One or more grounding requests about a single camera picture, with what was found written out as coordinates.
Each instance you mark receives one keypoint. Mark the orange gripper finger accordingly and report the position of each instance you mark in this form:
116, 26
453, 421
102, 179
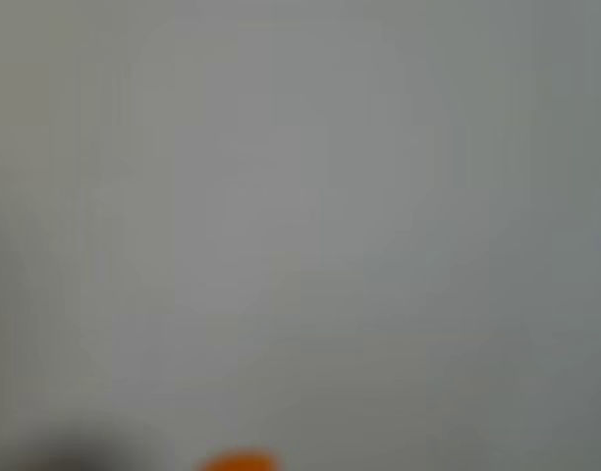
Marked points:
239, 462

